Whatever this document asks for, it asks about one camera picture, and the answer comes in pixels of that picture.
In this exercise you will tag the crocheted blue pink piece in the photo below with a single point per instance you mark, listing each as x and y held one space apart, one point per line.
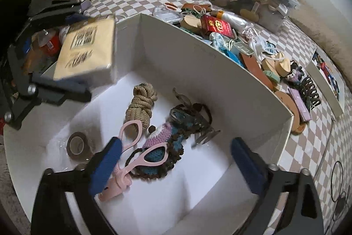
176 141

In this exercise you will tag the brown tape roll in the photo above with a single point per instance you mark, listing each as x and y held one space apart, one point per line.
82 155

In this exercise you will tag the thin metal rod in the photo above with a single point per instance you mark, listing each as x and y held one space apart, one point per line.
327 141

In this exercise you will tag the long beige pillow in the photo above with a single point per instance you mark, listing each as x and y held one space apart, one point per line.
327 31

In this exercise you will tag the clear plastic bag orange cap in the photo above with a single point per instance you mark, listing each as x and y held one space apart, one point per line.
233 19

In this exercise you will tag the purple flat pack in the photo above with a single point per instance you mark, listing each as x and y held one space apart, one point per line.
299 104

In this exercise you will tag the crocheted purple piece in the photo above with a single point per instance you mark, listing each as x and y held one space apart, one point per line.
294 75

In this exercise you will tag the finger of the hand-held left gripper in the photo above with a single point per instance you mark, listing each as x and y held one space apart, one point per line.
60 91
73 17

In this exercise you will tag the dark translucent hair clip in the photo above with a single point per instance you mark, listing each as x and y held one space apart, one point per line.
205 136

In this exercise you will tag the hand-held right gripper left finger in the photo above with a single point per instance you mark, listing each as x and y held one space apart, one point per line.
106 166

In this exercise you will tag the round wooden disc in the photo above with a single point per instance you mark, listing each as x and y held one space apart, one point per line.
286 102

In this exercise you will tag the red gold box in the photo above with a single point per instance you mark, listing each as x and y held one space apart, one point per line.
217 25

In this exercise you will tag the pink scissors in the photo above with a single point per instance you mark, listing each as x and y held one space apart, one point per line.
122 182

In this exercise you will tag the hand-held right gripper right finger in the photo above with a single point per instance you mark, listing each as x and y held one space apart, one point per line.
246 166

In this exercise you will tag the white shallow tray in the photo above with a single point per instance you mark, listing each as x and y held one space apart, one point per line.
339 102

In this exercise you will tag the beige tissue pack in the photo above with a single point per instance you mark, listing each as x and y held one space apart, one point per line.
85 50

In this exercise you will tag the clear plastic case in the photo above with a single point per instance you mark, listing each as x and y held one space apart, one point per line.
167 16

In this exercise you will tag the white cardboard box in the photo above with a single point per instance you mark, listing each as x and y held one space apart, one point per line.
220 86

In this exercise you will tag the oval wooden box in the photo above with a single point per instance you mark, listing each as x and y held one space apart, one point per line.
192 23
276 65

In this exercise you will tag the black hair claw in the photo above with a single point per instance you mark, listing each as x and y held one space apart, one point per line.
310 91

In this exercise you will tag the teal plastic pack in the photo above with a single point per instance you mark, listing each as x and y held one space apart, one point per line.
220 41

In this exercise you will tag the brown leather piece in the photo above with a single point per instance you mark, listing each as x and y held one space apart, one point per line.
196 7

